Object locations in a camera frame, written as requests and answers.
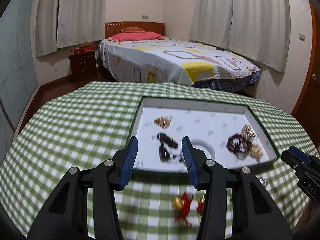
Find right white curtain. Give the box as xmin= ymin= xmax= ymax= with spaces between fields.
xmin=189 ymin=0 xmax=291 ymax=73

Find green checkered tablecloth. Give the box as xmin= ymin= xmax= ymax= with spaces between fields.
xmin=1 ymin=82 xmax=319 ymax=239

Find gold ingot red knot charm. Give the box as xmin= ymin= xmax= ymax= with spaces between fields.
xmin=196 ymin=194 xmax=206 ymax=215

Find wall light switch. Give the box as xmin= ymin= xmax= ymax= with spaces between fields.
xmin=299 ymin=33 xmax=305 ymax=42

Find gold chain necklace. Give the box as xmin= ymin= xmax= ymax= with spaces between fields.
xmin=153 ymin=115 xmax=174 ymax=130

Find white jade bangle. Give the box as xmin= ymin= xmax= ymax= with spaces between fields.
xmin=191 ymin=139 xmax=215 ymax=160

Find dark wooden nightstand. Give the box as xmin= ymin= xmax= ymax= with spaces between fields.
xmin=68 ymin=51 xmax=98 ymax=82

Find white curtain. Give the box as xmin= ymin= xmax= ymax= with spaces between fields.
xmin=189 ymin=0 xmax=291 ymax=73
xmin=35 ymin=0 xmax=106 ymax=57

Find brown wooden door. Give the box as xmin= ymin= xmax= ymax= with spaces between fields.
xmin=291 ymin=4 xmax=319 ymax=145

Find cream pearl bead bracelet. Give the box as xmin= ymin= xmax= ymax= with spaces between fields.
xmin=249 ymin=143 xmax=265 ymax=161

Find orange cushion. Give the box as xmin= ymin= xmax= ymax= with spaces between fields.
xmin=121 ymin=27 xmax=146 ymax=33

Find green jewelry tray box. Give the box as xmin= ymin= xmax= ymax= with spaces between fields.
xmin=129 ymin=96 xmax=280 ymax=173

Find silver rhinestone hair clip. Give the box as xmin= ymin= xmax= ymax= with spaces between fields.
xmin=259 ymin=177 xmax=268 ymax=188

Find wooden headboard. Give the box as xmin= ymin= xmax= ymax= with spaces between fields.
xmin=104 ymin=21 xmax=166 ymax=40

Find bed with patterned sheet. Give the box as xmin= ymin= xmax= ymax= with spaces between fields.
xmin=97 ymin=37 xmax=261 ymax=93

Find frosted glass wardrobe door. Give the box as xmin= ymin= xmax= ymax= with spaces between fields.
xmin=1 ymin=0 xmax=39 ymax=161

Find gold charm red knot tassel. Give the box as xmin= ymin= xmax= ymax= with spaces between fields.
xmin=171 ymin=192 xmax=193 ymax=228

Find black bead cord bracelet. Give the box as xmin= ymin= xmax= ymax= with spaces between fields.
xmin=157 ymin=132 xmax=183 ymax=163

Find red items on nightstand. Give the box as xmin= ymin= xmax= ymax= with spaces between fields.
xmin=70 ymin=41 xmax=95 ymax=55

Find pearl gold brooch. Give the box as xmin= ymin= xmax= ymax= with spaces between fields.
xmin=240 ymin=124 xmax=256 ymax=141

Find left white curtain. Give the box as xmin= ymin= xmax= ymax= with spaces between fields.
xmin=35 ymin=0 xmax=106 ymax=57

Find dark red bead bracelet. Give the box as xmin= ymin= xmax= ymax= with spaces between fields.
xmin=226 ymin=132 xmax=254 ymax=159

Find pink pillow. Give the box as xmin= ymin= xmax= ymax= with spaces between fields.
xmin=107 ymin=31 xmax=165 ymax=42

